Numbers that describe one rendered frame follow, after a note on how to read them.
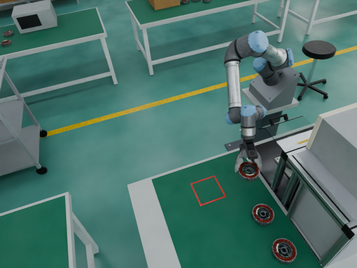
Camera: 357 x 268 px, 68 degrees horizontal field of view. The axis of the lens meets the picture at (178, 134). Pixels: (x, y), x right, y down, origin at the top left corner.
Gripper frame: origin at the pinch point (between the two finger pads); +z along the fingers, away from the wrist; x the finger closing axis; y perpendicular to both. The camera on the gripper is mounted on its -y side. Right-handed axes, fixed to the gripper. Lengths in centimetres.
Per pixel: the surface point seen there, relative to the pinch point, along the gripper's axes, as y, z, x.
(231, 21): 389, -126, -45
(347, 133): -29, -28, -32
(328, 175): -23.7, -7.5, -29.0
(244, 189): 9.8, 14.8, 0.5
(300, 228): -13.3, 25.6, -23.1
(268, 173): 17.0, 8.2, -14.9
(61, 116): 184, -4, 192
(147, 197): 7, 16, 57
